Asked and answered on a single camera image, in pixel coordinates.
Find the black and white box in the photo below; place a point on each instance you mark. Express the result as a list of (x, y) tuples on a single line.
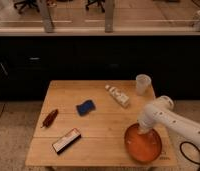
[(65, 141)]

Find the orange ceramic bowl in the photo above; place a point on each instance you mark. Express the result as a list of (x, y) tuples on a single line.
[(144, 148)]

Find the clear plastic cup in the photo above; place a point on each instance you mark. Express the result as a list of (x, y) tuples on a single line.
[(143, 81)]

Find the white plastic bottle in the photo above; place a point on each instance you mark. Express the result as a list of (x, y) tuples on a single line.
[(119, 96)]

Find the black office chair left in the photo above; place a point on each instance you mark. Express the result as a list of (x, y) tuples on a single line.
[(24, 3)]

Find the brown snack bag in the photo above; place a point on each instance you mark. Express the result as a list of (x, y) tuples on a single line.
[(50, 118)]

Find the black cabinet counter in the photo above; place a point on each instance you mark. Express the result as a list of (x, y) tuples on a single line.
[(29, 63)]

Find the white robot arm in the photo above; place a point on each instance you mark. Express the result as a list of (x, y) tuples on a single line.
[(160, 110)]

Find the blue sponge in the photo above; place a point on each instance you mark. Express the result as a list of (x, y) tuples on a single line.
[(85, 107)]

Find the wooden table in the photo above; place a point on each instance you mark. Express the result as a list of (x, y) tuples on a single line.
[(102, 129)]

